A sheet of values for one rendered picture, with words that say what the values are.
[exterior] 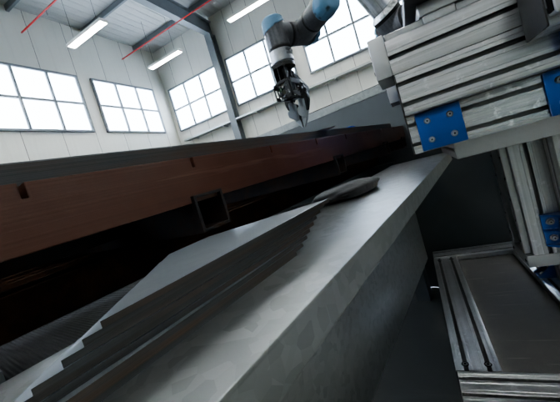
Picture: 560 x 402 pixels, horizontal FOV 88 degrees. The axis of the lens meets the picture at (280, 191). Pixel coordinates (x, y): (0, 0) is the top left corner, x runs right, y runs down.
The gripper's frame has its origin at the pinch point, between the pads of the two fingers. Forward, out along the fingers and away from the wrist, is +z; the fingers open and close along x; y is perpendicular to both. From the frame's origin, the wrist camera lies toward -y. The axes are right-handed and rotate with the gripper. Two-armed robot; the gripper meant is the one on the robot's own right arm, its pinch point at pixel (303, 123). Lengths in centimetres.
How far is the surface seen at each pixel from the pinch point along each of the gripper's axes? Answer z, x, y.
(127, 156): 7, 12, 69
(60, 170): 7, 12, 77
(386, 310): 53, 20, 24
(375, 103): -6, 8, -63
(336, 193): 21.2, 22.0, 36.2
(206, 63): -483, -753, -771
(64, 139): -257, -898, -270
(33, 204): 11, 16, 81
